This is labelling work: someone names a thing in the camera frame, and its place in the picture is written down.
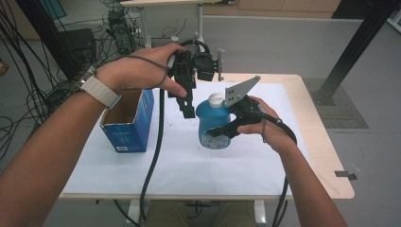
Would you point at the blue cardboard box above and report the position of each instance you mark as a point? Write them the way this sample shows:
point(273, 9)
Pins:
point(132, 135)

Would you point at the person's left hand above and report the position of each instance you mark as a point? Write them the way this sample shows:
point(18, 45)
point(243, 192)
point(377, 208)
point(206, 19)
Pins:
point(135, 72)

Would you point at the white desk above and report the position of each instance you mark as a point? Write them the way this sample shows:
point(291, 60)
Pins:
point(201, 19)

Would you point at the black frame post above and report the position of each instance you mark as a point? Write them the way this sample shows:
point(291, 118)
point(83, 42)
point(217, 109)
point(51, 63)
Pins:
point(44, 28)
point(362, 34)

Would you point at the black computer tower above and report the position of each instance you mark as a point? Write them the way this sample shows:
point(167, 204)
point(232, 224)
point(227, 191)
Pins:
point(121, 34)

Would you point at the white plug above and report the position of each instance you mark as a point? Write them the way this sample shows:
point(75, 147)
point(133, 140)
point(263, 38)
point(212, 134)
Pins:
point(174, 38)

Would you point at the teal board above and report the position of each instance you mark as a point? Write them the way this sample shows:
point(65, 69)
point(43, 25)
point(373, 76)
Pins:
point(53, 8)

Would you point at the brown cardboard box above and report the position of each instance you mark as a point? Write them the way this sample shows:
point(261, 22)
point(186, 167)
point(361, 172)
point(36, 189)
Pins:
point(3, 66)

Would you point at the white table mat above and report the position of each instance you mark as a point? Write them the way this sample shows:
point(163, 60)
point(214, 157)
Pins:
point(189, 170)

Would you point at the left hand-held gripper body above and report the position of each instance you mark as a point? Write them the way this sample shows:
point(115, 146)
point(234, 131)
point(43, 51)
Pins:
point(186, 66)

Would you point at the person's right hand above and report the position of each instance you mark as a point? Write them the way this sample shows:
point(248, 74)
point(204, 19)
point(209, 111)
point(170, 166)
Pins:
point(274, 135)

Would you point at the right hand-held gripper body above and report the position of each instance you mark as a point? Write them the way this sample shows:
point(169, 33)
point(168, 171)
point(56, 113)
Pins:
point(246, 108)

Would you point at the person's left leg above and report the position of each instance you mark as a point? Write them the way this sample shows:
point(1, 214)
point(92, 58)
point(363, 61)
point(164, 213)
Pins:
point(165, 216)

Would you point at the white table leg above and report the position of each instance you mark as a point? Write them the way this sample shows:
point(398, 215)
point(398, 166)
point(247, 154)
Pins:
point(134, 214)
point(260, 213)

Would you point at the blue detergent bottle white cap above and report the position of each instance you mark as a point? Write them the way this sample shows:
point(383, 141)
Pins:
point(212, 116)

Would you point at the black tape strip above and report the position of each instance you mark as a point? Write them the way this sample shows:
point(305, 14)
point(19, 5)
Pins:
point(345, 175)

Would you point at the wristwatch with white band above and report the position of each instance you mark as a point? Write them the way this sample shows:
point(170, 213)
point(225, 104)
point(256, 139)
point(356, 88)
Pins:
point(101, 91)

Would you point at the black equipment case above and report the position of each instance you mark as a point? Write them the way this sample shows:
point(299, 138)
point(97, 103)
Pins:
point(78, 44)

